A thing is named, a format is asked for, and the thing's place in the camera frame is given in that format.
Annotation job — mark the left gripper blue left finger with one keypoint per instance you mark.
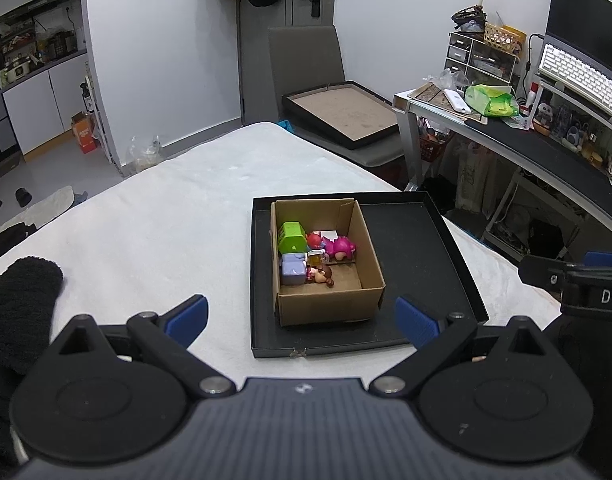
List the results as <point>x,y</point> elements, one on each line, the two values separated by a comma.
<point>163,340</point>

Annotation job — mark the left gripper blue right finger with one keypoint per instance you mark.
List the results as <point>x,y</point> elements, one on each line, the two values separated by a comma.
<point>436,338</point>

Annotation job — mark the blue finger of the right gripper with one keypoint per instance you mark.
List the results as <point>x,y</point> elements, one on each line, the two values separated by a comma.
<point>597,259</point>

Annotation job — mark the magenta dinosaur costume figurine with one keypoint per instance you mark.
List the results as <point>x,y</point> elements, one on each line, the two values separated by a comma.
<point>340,249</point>

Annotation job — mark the brown cardboard box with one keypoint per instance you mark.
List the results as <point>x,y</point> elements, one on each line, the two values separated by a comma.
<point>359,285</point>

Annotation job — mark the brown hair doll figurine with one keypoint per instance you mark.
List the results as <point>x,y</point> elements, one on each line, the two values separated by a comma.
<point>320,275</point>

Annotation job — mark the red hat gold figurine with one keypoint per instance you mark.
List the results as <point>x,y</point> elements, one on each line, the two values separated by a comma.
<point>316,251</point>

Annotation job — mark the lavender toy sofa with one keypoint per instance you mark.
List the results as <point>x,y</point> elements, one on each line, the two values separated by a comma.
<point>294,268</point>

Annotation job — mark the white power adapter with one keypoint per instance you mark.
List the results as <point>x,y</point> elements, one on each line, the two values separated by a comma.
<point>329,234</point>

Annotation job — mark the green hexagonal toy block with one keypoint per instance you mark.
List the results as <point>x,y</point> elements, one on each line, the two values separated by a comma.
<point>291,238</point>

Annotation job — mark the black curved desk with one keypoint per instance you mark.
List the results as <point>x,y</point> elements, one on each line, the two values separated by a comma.
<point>546,159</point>

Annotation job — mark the black shallow tray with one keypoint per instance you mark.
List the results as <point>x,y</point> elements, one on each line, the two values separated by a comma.
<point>418,257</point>

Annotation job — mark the white table cloth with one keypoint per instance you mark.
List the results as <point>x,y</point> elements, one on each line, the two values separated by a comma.
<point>184,226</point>

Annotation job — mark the black fuzzy sleeve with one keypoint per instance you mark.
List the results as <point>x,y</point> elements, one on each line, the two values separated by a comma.
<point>28,292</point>

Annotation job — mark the white keyboard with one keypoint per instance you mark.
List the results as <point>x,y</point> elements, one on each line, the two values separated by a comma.
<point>577,76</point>

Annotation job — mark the green plastic bag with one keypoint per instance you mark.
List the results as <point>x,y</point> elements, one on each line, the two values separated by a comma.
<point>492,101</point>

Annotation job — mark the white phone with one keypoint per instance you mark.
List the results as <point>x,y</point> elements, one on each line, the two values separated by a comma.
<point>457,102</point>

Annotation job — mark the grey drawer organizer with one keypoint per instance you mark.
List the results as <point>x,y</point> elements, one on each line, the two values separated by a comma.
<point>479,62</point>

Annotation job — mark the orange cardboard box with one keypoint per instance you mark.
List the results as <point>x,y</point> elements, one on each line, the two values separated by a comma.
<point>83,129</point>

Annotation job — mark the black computer monitor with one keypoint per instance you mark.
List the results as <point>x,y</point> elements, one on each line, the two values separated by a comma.
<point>585,25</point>

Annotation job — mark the wicker basket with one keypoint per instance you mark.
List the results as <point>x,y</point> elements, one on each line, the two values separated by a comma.
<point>504,38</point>

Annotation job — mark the black framed cork board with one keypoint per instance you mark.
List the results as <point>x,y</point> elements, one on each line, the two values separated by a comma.
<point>346,113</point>

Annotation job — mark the white cabinet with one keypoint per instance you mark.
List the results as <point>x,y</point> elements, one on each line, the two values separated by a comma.
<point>41,106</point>

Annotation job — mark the grey chair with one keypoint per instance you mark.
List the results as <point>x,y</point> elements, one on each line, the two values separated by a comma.
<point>306,57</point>

